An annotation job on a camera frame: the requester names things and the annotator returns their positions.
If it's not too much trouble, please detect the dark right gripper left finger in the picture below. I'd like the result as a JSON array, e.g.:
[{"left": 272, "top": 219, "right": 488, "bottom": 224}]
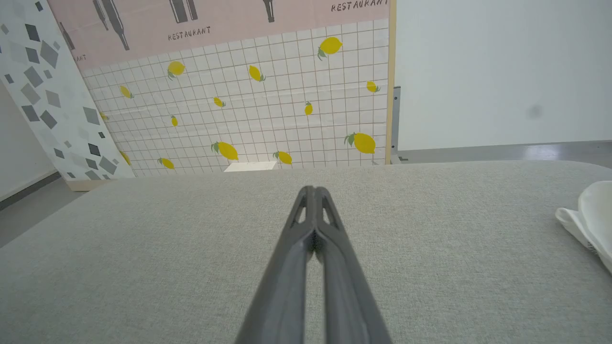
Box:
[{"left": 234, "top": 186, "right": 316, "bottom": 344}]

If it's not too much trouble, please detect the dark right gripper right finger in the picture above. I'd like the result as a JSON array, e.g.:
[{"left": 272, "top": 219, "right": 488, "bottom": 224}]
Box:
[{"left": 315, "top": 186, "right": 393, "bottom": 344}]

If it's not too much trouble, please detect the white shirt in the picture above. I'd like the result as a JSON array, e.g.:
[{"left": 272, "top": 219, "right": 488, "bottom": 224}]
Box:
[{"left": 555, "top": 180, "right": 612, "bottom": 275}]

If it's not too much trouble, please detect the white rectangular box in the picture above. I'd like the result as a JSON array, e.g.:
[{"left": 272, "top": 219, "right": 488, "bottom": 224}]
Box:
[{"left": 223, "top": 161, "right": 279, "bottom": 173}]

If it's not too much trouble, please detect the grey metal partition support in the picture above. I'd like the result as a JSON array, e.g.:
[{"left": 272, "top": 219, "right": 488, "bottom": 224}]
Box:
[{"left": 391, "top": 86, "right": 408, "bottom": 165}]

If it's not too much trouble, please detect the lemon tile print partition panel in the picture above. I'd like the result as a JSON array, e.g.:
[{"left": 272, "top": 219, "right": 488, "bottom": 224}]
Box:
[{"left": 46, "top": 0, "right": 398, "bottom": 179}]

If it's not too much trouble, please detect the terrazzo print partition panel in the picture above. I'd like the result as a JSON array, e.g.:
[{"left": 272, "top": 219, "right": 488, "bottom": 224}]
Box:
[{"left": 0, "top": 0, "right": 138, "bottom": 192}]

